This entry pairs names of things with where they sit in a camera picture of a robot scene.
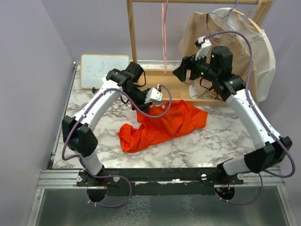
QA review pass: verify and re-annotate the wooden clothes rack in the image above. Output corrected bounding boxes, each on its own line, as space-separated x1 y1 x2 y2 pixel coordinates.
127 0 273 107

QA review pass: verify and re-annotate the blue wire hanger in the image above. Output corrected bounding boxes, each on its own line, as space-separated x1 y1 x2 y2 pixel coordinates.
207 0 238 31

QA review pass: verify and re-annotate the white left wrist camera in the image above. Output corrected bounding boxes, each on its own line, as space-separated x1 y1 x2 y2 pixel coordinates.
144 88 163 105

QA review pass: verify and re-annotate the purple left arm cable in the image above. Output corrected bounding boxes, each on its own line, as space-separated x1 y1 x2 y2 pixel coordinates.
61 84 173 209

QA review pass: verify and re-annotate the beige t-shirt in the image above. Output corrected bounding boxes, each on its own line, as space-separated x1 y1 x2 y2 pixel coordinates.
179 12 259 103

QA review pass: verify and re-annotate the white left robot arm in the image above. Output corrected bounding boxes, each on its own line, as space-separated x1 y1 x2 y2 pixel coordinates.
62 62 150 186

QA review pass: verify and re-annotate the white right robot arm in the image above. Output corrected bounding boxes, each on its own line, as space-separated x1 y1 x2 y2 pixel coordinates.
173 46 292 184

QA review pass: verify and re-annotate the small whiteboard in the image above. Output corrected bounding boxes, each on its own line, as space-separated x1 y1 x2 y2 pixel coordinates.
80 54 130 89

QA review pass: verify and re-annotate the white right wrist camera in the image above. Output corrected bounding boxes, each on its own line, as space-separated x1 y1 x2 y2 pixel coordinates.
195 36 212 61

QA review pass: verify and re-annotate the aluminium table frame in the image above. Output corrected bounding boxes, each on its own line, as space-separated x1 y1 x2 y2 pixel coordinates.
25 61 297 226

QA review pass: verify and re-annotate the wooden hanger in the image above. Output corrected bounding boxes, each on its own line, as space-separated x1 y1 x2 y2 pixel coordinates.
232 0 262 33

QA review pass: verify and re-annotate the white t-shirt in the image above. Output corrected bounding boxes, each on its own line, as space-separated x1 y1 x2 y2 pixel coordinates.
211 7 276 102

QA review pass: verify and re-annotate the pink wire hanger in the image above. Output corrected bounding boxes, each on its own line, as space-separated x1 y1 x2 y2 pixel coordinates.
161 0 168 75

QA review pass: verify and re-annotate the black mounting rail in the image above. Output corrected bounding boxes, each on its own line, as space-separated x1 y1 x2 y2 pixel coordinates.
77 168 243 196

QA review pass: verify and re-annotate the orange t-shirt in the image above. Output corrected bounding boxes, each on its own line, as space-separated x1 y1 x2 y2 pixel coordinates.
117 100 208 153

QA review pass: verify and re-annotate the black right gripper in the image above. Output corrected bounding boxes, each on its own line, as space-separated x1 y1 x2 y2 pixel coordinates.
173 50 218 82

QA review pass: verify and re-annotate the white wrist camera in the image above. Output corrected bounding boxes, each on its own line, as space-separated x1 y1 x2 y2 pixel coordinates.
195 36 212 61
144 88 163 105

